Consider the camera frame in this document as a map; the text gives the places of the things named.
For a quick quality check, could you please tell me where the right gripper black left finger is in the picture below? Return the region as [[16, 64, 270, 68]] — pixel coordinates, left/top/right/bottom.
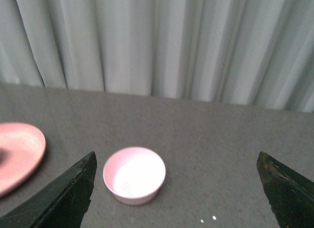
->
[[0, 152, 96, 228]]

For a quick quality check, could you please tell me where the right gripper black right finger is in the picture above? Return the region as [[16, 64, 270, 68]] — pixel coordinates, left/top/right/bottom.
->
[[257, 152, 314, 228]]

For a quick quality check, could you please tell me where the pink plate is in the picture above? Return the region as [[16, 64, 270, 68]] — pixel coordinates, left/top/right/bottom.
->
[[0, 122, 46, 197]]

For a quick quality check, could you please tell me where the light pink bowl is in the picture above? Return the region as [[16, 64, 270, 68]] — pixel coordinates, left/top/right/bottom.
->
[[103, 147, 166, 206]]

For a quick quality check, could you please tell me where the white curtain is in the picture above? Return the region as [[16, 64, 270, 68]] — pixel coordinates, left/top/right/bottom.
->
[[0, 0, 314, 112]]

